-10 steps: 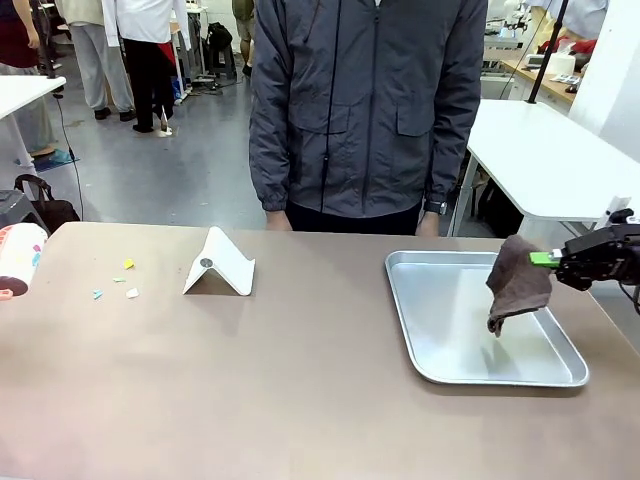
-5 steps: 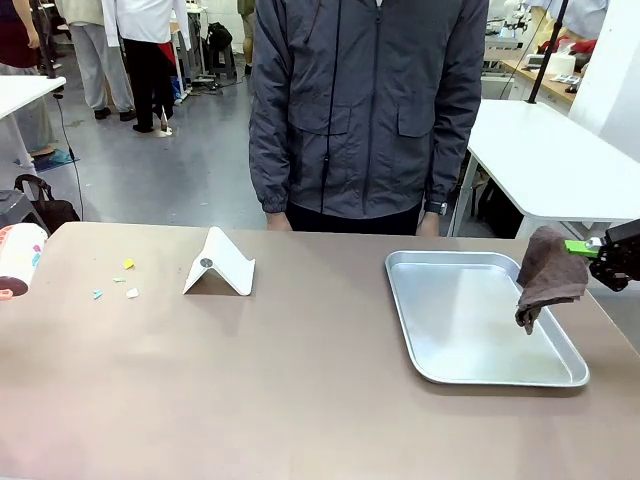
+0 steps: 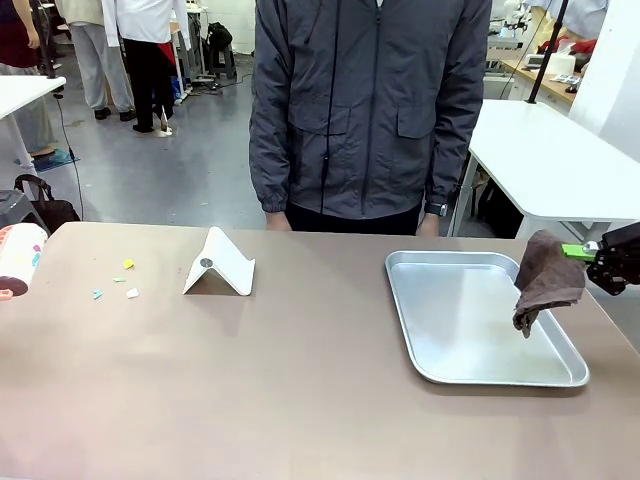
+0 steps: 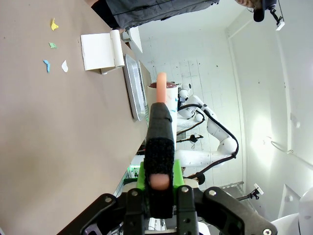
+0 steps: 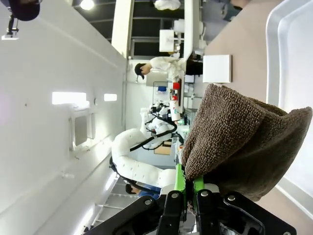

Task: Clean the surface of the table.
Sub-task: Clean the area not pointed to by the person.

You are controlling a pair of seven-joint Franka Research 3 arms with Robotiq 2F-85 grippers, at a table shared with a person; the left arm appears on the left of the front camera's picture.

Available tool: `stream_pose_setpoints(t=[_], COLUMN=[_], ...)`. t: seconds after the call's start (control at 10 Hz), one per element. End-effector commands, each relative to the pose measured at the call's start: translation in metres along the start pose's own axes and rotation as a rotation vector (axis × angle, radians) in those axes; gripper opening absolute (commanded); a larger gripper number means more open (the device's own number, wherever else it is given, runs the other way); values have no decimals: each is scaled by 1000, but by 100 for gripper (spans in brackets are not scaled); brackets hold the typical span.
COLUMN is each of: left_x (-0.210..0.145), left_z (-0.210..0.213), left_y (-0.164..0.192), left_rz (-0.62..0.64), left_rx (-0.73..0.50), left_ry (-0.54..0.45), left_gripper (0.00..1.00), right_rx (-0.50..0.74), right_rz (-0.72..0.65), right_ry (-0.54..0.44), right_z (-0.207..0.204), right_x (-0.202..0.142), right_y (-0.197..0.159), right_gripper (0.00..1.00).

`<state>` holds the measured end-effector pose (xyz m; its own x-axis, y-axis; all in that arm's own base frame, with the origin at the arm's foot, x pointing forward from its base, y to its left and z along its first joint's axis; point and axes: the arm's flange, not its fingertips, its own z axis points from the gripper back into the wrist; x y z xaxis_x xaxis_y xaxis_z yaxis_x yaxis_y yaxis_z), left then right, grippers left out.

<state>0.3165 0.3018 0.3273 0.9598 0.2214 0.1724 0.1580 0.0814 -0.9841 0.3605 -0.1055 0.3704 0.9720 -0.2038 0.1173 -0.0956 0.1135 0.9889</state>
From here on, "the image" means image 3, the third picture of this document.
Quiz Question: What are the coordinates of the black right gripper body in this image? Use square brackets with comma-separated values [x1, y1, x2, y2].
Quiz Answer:
[583, 223, 640, 297]

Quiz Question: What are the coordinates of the brown cloth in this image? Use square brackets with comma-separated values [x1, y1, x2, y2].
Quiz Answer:
[511, 229, 587, 340]

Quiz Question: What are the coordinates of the pink handled lint roller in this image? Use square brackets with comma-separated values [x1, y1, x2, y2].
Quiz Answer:
[0, 222, 49, 305]

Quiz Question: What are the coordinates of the person's left hand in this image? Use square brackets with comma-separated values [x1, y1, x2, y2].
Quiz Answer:
[416, 213, 442, 238]

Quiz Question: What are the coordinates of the person's right hand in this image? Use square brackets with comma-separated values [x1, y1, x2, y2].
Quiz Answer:
[264, 211, 293, 233]

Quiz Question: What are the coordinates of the large white side table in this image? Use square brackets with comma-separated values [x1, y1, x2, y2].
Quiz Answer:
[447, 97, 640, 240]

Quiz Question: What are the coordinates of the silver metal tray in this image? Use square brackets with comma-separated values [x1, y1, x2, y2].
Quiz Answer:
[384, 249, 591, 388]

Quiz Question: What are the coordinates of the wooden background desk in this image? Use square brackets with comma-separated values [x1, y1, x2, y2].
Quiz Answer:
[498, 58, 579, 107]

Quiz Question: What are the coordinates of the black pole on large table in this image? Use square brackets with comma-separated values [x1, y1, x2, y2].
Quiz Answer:
[525, 0, 572, 105]

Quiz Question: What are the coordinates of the person in grey jacket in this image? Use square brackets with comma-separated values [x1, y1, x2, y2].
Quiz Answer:
[248, 0, 494, 237]

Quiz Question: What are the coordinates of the white folded roller stand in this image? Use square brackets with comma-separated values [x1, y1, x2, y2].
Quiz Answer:
[181, 225, 257, 298]

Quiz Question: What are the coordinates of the black stool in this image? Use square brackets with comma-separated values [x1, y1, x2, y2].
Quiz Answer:
[205, 21, 238, 81]

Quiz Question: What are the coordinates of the person in white coat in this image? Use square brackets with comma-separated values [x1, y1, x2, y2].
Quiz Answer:
[101, 0, 194, 134]

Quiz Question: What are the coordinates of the person in grey trousers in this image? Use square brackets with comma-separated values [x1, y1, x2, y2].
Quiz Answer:
[54, 0, 139, 123]

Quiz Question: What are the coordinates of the blue floor mat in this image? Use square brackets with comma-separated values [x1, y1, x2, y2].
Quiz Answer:
[30, 148, 82, 174]

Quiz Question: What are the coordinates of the grey plastic box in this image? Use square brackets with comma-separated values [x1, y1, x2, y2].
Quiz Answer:
[0, 189, 32, 229]

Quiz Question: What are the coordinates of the black pole on small table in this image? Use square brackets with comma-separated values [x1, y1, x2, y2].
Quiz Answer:
[37, 0, 60, 80]

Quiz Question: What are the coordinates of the small white side table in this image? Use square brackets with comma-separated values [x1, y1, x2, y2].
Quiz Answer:
[0, 74, 68, 171]

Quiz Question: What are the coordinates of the person in dark red top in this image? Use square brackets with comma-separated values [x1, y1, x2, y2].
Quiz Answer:
[0, 0, 42, 71]

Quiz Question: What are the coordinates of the thin black hanging cable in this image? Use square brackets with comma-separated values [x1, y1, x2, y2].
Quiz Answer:
[52, 92, 86, 222]

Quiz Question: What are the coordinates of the black bag with handle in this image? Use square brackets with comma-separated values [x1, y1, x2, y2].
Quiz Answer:
[13, 173, 82, 235]

